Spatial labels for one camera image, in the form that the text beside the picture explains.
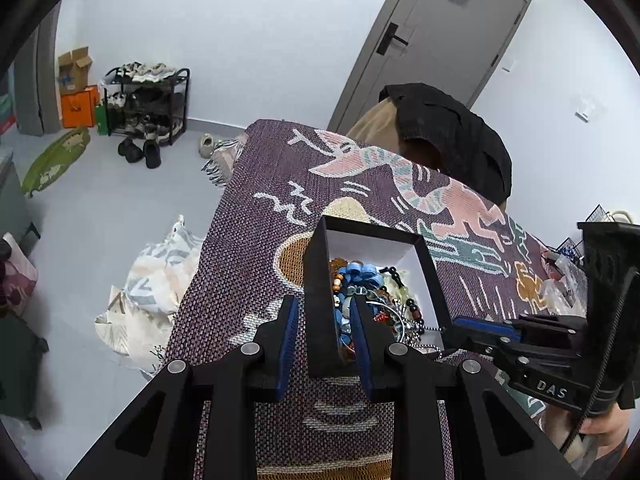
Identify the black and green bead bracelet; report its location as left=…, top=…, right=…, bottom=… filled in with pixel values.
left=382, top=264, right=426, bottom=336

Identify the black jewelry box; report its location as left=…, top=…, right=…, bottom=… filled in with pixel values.
left=304, top=216, right=450, bottom=378

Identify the person's right hand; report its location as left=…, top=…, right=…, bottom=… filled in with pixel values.
left=542, top=403, right=632, bottom=477

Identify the clear plastic bag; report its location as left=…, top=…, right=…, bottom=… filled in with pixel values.
left=540, top=250, right=588, bottom=318

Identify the patterned cloth on floor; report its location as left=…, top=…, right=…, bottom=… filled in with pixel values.
left=94, top=216, right=204, bottom=379

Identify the purple patterned woven tablecloth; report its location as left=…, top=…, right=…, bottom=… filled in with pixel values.
left=166, top=119, right=550, bottom=479

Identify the black jacket on chair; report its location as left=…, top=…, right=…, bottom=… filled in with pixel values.
left=378, top=82, right=512, bottom=206

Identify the tan chair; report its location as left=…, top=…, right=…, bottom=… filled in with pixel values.
left=347, top=99, right=506, bottom=211

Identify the pair of black slippers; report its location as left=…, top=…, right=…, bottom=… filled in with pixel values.
left=117, top=138, right=162, bottom=169

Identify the grey door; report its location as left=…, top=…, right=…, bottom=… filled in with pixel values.
left=329, top=0, right=532, bottom=133

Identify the green leaf floor mat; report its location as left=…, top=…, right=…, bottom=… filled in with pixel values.
left=22, top=127, right=91, bottom=198

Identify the black shoe rack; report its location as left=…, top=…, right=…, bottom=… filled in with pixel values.
left=99, top=62, right=191, bottom=146

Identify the orange box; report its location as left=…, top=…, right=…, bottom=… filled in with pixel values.
left=61, top=84, right=100, bottom=128

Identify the cardboard box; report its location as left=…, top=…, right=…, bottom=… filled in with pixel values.
left=58, top=47, right=92, bottom=96

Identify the black wire wall basket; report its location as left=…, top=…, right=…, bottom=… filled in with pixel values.
left=555, top=205, right=634, bottom=264

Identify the white light switch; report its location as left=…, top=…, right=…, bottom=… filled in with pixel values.
left=575, top=96, right=597, bottom=122

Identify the black door handle lock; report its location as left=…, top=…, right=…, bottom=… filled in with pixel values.
left=375, top=22, right=409, bottom=55

